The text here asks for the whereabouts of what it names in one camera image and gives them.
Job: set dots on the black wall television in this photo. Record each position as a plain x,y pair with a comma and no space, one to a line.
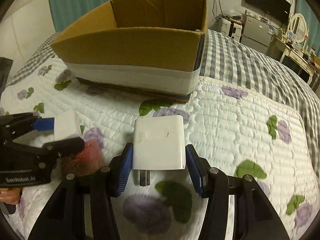
279,9

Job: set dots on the white suitcase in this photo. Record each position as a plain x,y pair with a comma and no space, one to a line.
230,27

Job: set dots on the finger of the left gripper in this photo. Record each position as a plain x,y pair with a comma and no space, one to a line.
23,123
62,147

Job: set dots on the red rose card box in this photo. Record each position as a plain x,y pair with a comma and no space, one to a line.
84,163

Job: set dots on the small green window curtain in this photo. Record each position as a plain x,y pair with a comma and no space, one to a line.
313,41

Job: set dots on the white small box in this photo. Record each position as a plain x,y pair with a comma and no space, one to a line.
67,126

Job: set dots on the silver mini fridge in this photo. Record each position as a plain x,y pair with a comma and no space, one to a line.
255,34

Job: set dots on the white oval vanity mirror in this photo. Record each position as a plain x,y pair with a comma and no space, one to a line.
298,26

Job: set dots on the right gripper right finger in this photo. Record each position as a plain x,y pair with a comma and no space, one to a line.
254,215

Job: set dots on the floral white quilt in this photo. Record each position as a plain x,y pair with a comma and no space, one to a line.
236,129

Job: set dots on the brown cardboard box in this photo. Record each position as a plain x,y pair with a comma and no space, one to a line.
152,45

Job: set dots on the white dressing table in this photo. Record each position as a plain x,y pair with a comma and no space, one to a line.
294,56

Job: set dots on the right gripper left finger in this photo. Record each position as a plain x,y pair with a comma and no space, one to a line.
63,216

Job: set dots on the white power adapter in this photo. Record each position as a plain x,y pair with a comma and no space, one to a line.
158,144

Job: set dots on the grey checked bed sheet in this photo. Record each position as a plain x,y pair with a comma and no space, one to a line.
224,59

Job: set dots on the person's left hand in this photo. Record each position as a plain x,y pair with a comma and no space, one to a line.
10,196

